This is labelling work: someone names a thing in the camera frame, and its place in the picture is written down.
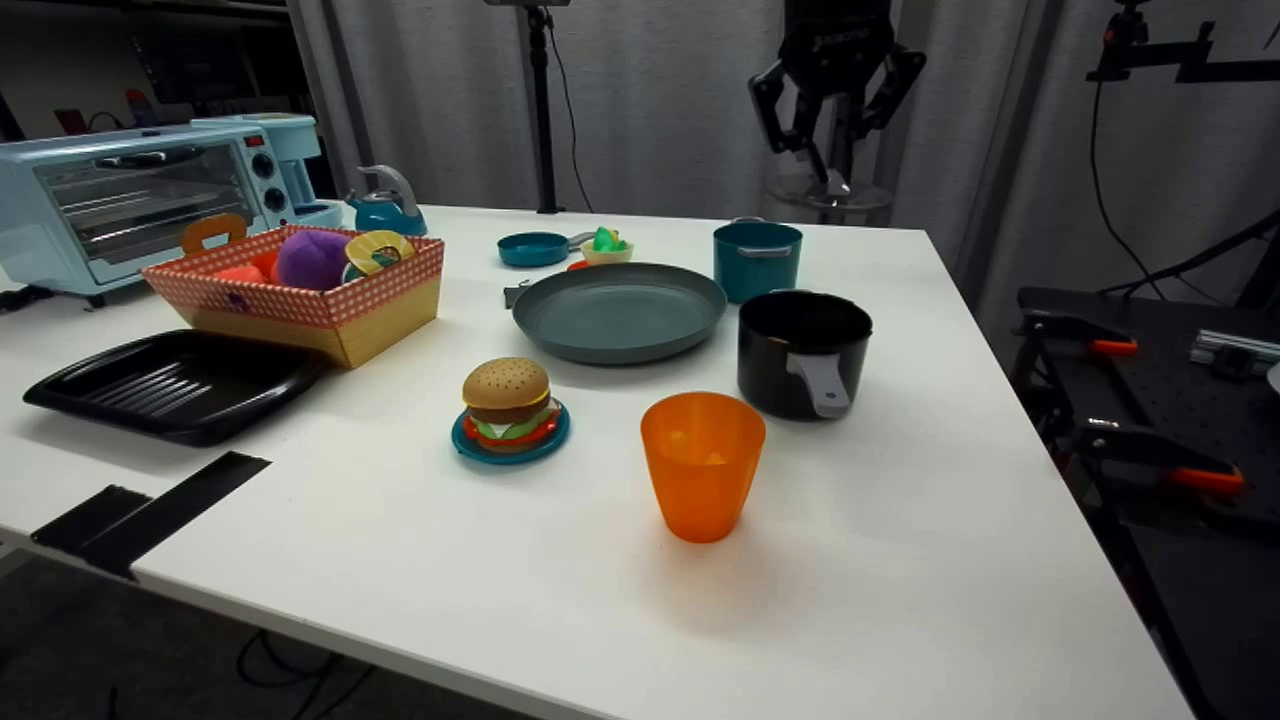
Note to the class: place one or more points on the grey device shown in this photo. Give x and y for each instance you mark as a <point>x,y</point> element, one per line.
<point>1233,353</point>

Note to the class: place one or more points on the black side table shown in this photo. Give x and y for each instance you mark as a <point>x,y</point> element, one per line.
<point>1201,603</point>

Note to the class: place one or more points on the black tape strip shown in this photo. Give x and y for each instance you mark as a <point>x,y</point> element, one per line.
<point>161,506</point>

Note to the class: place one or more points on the light blue toaster oven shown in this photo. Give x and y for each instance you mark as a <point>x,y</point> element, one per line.
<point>67,226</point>

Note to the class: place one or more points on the small blue frying pan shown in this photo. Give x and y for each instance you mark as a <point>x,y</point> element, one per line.
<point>535,251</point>

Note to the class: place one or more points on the dark shelving unit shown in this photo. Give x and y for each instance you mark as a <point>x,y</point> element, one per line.
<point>203,52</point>

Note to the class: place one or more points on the large grey frying pan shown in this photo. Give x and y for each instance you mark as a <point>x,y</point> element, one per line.
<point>612,314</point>

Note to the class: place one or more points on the teal toy kettle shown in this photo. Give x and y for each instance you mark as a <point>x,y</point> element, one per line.
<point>391,212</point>

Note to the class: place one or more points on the black baking tray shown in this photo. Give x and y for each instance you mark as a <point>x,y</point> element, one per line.
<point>173,384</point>

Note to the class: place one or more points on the red toy food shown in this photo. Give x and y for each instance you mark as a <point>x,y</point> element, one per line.
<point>247,272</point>

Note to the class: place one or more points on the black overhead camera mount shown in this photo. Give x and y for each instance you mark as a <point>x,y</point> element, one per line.
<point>1160,58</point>

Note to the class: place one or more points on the small red plate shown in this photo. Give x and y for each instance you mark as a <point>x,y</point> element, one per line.
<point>580,264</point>

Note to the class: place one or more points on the teal cup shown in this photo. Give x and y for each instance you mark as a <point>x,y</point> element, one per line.
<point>758,272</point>

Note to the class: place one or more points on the red and yellow cardboard basket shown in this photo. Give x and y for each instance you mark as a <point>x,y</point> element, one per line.
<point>292,320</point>

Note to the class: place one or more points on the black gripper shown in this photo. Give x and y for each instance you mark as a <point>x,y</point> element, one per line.
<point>841,42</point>

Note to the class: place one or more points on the purple toy vegetable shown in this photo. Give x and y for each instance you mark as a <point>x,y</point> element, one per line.
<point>311,259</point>

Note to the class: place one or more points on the small teal plate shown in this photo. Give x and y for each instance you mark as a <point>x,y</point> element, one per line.
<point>555,445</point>

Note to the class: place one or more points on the orange plastic cup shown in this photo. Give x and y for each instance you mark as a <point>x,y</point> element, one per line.
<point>700,467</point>

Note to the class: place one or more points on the toy burger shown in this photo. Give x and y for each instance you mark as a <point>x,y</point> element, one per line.
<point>506,392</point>

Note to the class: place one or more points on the green and yellow toy food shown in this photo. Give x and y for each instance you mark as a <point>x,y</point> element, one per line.
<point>605,245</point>

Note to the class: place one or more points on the black tripod pole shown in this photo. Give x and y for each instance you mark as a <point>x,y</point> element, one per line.
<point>543,104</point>

